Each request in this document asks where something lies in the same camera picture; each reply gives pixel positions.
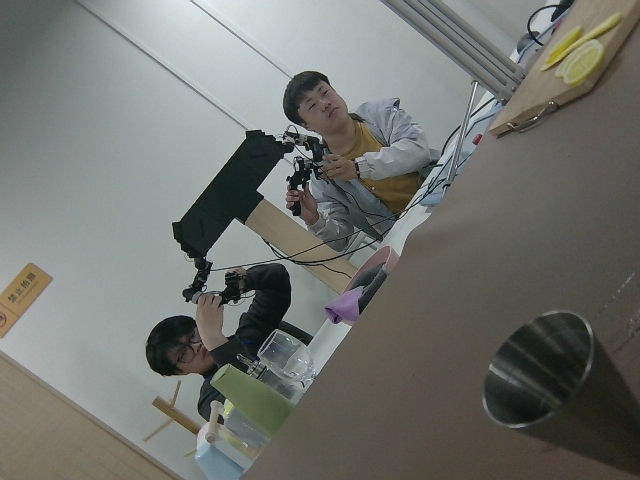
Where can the long metal rod tool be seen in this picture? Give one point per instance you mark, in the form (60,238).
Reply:
(462,130)

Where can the black teleoperation leader device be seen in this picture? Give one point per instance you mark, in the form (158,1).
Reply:
(231,195)

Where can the light blue cup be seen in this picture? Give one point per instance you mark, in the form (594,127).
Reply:
(219,456)

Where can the purple and black cloth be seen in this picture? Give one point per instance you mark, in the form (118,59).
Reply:
(345,308)

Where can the green plastic cup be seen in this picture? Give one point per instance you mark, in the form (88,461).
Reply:
(259,403)

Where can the pink bowl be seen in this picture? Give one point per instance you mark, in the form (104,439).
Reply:
(372,274)

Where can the aluminium frame post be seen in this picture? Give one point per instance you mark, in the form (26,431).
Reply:
(463,44)

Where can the yellow plastic knife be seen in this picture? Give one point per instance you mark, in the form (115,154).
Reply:
(571,41)

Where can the person in black clothes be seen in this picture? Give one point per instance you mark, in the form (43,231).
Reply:
(181,345)

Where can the clear wine glass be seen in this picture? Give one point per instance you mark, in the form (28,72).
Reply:
(289,358)

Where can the steel jigger measuring cup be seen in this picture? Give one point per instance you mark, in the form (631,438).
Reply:
(552,379)

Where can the lemon slice stack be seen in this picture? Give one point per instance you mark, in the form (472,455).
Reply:
(581,63)

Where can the person in grey jacket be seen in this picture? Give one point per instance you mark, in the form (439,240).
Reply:
(375,159)

